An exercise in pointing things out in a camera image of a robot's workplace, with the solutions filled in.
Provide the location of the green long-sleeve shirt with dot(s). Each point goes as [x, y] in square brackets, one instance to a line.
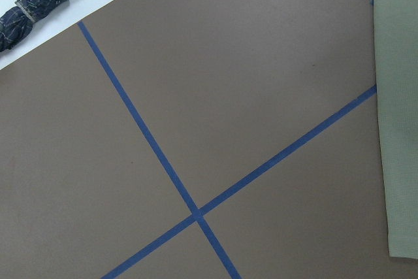
[395, 36]

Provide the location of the folded dark blue umbrella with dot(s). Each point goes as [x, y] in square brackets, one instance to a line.
[18, 21]

